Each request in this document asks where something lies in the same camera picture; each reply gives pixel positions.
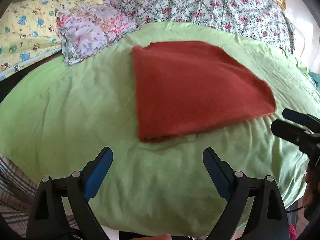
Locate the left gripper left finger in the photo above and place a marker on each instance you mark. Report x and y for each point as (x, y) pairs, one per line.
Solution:
(61, 209)

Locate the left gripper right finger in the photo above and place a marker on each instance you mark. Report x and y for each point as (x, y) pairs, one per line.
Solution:
(267, 218)

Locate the red knit sweater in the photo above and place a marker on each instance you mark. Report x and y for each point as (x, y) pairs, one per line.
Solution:
(188, 87)

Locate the person's right hand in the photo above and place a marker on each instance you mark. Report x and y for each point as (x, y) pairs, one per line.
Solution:
(312, 186)

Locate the plaid blanket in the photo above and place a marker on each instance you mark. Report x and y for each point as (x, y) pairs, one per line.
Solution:
(17, 196)

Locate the teal cloth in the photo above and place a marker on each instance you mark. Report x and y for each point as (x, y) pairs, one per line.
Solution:
(315, 78)

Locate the green bed sheet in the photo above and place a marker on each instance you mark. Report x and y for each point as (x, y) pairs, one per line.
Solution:
(58, 118)

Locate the yellow cartoon print pillow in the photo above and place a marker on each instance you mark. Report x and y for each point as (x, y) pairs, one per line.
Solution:
(28, 32)

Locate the pink purple floral pillow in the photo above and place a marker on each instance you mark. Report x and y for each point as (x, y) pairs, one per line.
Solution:
(88, 28)

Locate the white floral quilt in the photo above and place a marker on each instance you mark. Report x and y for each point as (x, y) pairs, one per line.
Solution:
(257, 19)

